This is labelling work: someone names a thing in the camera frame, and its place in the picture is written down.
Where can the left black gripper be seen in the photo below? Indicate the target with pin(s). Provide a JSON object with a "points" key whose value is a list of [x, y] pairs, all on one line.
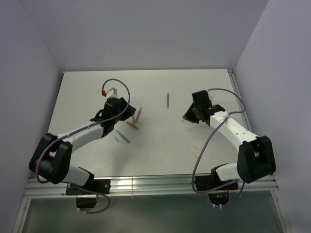
{"points": [[130, 111]]}

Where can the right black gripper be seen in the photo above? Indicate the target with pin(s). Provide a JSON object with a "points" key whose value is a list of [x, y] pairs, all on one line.
{"points": [[188, 116]]}

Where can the pink pen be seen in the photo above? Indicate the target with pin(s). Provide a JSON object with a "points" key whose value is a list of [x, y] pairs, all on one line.
{"points": [[138, 114]]}

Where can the purple pen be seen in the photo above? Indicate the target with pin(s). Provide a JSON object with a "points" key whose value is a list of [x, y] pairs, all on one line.
{"points": [[168, 100]]}

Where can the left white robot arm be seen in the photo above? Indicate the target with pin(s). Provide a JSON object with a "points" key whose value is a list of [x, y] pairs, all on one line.
{"points": [[51, 159]]}

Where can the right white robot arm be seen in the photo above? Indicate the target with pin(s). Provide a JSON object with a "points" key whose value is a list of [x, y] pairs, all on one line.
{"points": [[255, 153]]}

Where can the orange pen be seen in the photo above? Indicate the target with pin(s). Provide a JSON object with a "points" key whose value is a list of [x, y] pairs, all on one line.
{"points": [[131, 124]]}

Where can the blue pen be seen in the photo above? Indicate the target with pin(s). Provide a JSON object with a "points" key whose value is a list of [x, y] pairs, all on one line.
{"points": [[123, 136]]}

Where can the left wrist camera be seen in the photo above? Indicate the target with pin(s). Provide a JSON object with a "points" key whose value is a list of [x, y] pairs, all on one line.
{"points": [[111, 93]]}

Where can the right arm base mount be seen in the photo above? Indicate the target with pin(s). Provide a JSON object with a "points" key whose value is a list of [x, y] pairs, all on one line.
{"points": [[217, 190]]}

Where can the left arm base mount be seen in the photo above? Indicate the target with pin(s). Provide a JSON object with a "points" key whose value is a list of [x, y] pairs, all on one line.
{"points": [[87, 195]]}

